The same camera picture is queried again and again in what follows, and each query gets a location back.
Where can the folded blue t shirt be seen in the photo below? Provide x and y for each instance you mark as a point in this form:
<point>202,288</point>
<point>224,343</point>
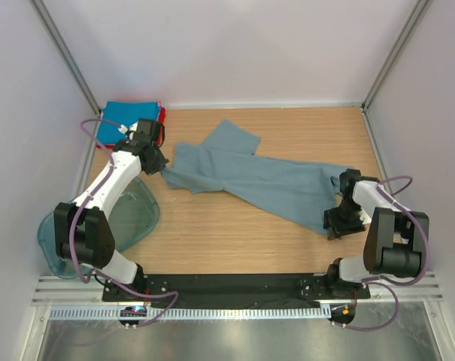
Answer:
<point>116,122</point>

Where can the right aluminium frame post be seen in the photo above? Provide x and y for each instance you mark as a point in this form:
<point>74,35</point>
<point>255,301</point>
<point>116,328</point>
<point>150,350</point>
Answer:
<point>413,20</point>

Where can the aluminium frame post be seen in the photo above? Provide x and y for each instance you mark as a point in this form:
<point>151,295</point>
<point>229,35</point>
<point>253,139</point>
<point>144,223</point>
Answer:
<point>58,41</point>
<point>413,20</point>

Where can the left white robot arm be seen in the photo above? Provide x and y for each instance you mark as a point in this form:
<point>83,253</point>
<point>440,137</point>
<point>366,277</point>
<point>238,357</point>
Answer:
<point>82,231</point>

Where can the grey-blue t shirt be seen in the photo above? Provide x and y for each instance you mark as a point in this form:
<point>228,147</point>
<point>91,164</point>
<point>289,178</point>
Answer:
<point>226,161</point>

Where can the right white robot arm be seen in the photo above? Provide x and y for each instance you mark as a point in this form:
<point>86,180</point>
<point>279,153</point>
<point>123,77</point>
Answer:
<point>396,248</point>

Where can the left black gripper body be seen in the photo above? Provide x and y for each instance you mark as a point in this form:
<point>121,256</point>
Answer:
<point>151,168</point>

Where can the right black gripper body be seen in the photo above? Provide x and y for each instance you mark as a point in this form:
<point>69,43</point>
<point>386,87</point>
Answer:
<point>345,219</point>

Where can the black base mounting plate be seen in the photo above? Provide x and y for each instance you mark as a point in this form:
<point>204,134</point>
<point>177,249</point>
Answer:
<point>250,291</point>

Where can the slotted grey cable duct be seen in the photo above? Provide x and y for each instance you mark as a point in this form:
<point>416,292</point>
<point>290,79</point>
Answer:
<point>124,313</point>

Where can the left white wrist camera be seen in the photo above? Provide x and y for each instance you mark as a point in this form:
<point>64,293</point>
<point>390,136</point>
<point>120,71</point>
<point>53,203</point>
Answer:
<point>126,130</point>

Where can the left aluminium frame post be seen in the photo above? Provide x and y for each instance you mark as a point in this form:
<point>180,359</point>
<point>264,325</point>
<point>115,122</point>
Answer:
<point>58,41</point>

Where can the aluminium extrusion rail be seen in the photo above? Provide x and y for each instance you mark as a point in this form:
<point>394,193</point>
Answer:
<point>56,291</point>

